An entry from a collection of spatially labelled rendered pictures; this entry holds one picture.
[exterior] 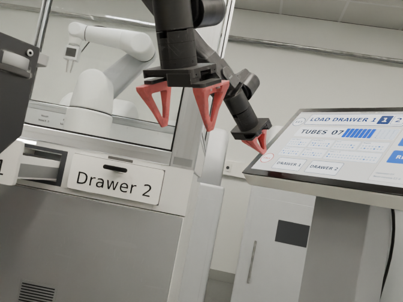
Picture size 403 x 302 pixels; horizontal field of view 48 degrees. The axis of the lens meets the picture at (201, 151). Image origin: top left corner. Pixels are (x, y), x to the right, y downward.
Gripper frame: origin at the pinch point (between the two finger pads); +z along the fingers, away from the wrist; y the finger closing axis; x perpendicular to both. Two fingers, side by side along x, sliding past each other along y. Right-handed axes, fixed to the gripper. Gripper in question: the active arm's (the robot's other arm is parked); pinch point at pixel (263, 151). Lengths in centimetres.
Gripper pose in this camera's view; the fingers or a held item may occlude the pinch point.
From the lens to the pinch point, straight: 126.0
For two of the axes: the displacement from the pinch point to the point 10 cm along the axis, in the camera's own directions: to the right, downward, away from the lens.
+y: -6.2, -0.6, 7.8
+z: 4.8, 7.7, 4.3
